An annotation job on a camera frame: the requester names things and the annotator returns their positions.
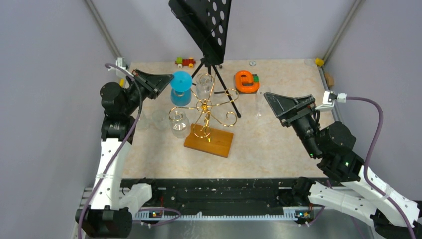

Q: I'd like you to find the blue plastic wine glass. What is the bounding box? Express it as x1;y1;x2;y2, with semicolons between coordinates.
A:
170;71;193;107

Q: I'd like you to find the black music stand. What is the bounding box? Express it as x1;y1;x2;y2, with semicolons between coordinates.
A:
168;0;242;118

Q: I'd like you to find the gold wire glass rack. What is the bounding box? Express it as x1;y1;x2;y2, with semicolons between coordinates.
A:
170;75;240;137

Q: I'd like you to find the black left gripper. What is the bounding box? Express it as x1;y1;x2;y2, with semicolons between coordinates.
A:
123;68;174;115

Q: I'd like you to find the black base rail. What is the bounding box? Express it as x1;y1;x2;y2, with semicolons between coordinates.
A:
120;178;312;216

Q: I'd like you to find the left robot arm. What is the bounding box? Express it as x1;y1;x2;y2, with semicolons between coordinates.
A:
75;64;174;239

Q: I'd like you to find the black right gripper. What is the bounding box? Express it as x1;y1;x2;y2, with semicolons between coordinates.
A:
263;92;321;158

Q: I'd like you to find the clear wine glass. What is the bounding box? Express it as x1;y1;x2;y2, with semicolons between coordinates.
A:
137;112;150;131
195;73;213;99
255;86;271;117
151;110;169;130
168;109;191;139

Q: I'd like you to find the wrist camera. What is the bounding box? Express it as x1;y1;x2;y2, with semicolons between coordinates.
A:
316;91;347;112
115;57;129;70

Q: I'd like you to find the yellow corner clamp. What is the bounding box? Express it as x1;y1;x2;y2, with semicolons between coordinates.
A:
314;58;325;67

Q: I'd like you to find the colourful toy train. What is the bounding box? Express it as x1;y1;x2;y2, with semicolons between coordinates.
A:
175;57;196;68

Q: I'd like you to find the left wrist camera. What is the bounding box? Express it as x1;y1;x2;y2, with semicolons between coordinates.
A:
115;57;129;70

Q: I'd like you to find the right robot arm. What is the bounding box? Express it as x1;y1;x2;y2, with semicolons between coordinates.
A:
264;91;422;239

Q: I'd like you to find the orange tape dispenser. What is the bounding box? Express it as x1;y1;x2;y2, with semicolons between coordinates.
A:
234;70;260;94

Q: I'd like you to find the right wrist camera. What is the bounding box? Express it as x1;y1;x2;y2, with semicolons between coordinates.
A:
316;91;347;112

